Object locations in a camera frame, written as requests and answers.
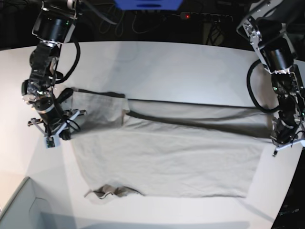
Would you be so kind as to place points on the black power strip red light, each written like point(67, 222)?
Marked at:
point(206, 17)

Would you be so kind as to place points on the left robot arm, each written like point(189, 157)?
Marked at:
point(266, 27)

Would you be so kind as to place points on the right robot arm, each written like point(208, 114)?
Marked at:
point(53, 27)

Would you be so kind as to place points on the blue box at top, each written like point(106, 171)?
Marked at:
point(148, 4)

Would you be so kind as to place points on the light grey t-shirt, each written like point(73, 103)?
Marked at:
point(163, 149)

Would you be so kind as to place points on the thin looped cable background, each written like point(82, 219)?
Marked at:
point(118, 27)

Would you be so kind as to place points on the grey bin at corner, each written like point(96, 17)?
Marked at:
point(28, 209)

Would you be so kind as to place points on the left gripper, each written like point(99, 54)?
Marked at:
point(284, 136)

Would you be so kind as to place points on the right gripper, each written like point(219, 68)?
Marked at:
point(63, 127)

